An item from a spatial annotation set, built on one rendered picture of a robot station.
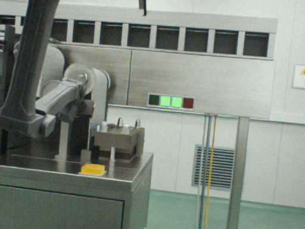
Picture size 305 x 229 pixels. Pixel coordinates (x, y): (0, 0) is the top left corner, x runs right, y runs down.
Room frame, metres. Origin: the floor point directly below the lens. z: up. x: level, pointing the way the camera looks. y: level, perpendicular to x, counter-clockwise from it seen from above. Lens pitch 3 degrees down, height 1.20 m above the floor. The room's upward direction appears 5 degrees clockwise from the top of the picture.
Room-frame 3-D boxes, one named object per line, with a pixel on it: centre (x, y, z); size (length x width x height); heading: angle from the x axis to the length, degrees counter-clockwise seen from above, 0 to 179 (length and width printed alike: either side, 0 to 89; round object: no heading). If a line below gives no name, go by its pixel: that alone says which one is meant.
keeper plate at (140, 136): (1.63, 0.04, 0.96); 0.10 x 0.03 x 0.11; 174
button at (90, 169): (1.23, 0.20, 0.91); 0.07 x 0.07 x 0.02; 84
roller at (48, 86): (1.62, 0.44, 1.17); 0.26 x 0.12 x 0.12; 174
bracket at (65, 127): (1.45, 0.37, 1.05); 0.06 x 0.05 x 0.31; 174
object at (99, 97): (1.59, 0.26, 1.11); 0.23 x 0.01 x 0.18; 174
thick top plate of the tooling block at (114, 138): (1.62, 0.14, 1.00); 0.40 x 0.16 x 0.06; 174
